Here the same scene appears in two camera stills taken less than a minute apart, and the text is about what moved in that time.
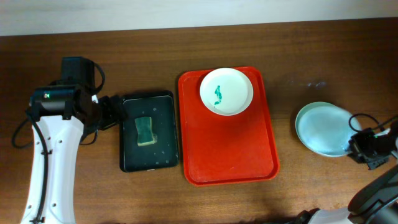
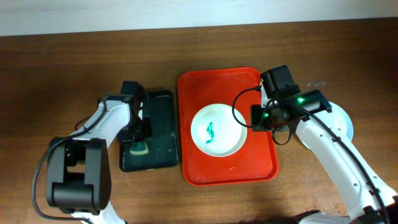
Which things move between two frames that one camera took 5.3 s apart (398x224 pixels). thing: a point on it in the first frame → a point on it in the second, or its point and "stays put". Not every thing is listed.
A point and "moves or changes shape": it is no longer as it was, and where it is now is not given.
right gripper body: (372, 150) → (264, 119)
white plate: (226, 91) → (215, 132)
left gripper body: (109, 114) → (137, 130)
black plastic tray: (163, 154) stays put
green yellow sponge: (144, 127) moves or changes shape
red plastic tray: (224, 149) stays put
